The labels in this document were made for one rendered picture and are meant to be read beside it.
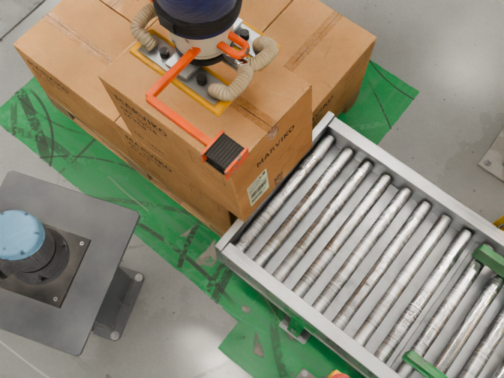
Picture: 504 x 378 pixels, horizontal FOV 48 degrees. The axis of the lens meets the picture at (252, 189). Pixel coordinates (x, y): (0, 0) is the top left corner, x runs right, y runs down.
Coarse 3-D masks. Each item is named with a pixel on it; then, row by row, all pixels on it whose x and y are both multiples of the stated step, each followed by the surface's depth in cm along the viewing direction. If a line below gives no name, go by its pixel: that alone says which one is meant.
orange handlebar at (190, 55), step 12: (228, 36) 151; (192, 48) 149; (228, 48) 149; (180, 60) 147; (168, 72) 146; (180, 72) 148; (156, 84) 145; (168, 84) 147; (156, 96) 146; (156, 108) 143; (168, 108) 142; (180, 120) 141; (192, 132) 140; (204, 144) 139
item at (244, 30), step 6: (240, 18) 167; (246, 24) 166; (240, 30) 165; (246, 30) 162; (252, 30) 164; (258, 30) 165; (240, 36) 162; (246, 36) 161; (252, 36) 164; (258, 36) 164; (234, 48) 163; (240, 48) 163; (252, 48) 162; (252, 54) 162
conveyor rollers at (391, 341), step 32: (288, 192) 215; (320, 192) 215; (352, 192) 216; (256, 224) 210; (288, 224) 210; (320, 224) 210; (352, 224) 210; (384, 224) 210; (416, 224) 210; (448, 224) 210; (256, 256) 206; (288, 256) 206; (320, 256) 206; (352, 256) 206; (384, 256) 206; (416, 256) 206; (448, 256) 205; (480, 320) 198; (384, 352) 194; (416, 352) 194; (448, 352) 194; (480, 352) 194
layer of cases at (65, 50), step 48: (96, 0) 248; (144, 0) 248; (288, 0) 247; (48, 48) 239; (96, 48) 239; (288, 48) 238; (336, 48) 238; (96, 96) 231; (336, 96) 246; (192, 192) 231
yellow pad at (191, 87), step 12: (156, 36) 164; (132, 48) 163; (144, 48) 163; (156, 48) 163; (168, 48) 163; (144, 60) 162; (156, 60) 161; (156, 72) 162; (204, 72) 160; (180, 84) 159; (192, 84) 158; (204, 84) 158; (228, 84) 159; (192, 96) 158; (204, 96) 157; (216, 108) 156
